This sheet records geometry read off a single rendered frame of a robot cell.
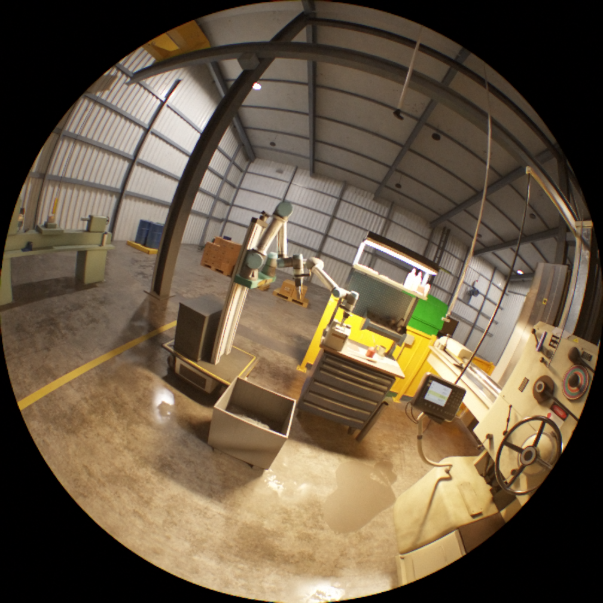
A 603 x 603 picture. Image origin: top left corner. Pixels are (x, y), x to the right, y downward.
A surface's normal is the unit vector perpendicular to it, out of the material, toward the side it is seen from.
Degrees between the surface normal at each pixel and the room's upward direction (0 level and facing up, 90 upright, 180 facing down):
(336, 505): 0
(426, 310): 84
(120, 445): 0
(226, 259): 90
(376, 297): 90
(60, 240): 90
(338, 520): 0
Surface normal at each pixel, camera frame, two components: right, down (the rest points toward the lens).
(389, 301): -0.17, 0.17
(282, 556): 0.36, -0.91
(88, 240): 0.93, 0.37
